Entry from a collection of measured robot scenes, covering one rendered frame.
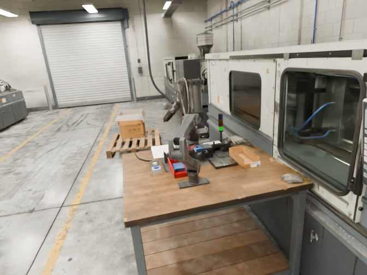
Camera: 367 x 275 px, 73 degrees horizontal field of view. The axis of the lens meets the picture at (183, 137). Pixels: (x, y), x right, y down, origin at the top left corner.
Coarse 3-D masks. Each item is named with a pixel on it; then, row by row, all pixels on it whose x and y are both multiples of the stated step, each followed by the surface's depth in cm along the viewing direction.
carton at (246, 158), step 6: (234, 150) 194; (240, 150) 195; (246, 150) 189; (234, 156) 185; (240, 156) 191; (246, 156) 191; (252, 156) 181; (258, 156) 173; (240, 162) 176; (246, 162) 180; (252, 162) 180; (258, 162) 173
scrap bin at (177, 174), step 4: (168, 160) 183; (172, 160) 188; (168, 164) 186; (172, 164) 186; (172, 168) 169; (172, 172) 172; (176, 172) 173; (180, 172) 172; (184, 172) 172; (176, 176) 165; (180, 176) 166; (184, 176) 166
